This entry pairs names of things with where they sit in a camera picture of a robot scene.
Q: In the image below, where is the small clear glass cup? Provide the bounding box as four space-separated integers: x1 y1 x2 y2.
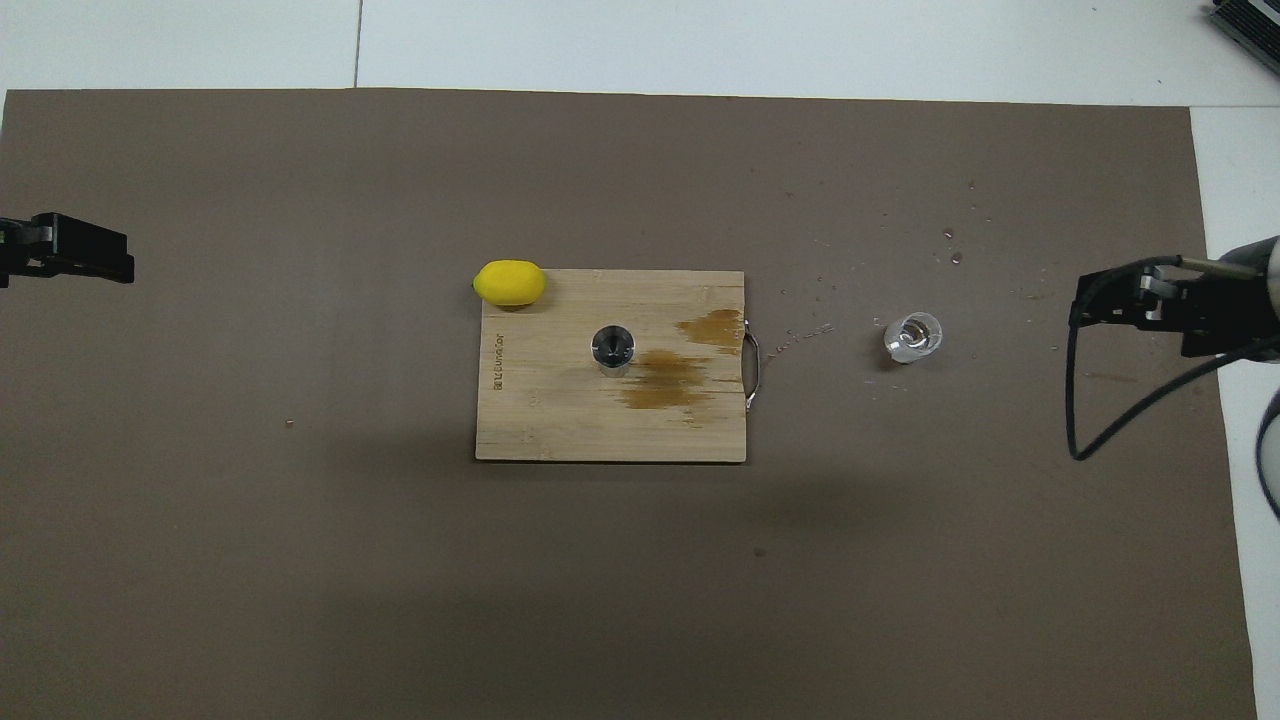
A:
884 311 944 365

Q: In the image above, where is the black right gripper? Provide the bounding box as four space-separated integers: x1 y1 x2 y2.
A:
1072 265 1277 357

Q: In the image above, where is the grey ribbed device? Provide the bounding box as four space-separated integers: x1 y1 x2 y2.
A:
1205 0 1280 59

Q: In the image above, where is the yellow lemon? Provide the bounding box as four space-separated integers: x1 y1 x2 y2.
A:
472 259 547 307

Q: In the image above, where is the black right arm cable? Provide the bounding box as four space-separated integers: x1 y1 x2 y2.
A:
1065 255 1280 463

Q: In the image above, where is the wooden cutting board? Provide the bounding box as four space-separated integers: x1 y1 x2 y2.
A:
475 269 763 464

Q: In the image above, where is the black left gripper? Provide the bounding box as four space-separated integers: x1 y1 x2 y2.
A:
0 213 134 288

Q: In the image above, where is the brown table mat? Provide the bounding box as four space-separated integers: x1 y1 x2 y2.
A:
0 88 1259 720

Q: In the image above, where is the steel double jigger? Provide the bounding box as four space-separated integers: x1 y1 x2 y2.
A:
590 323 638 373

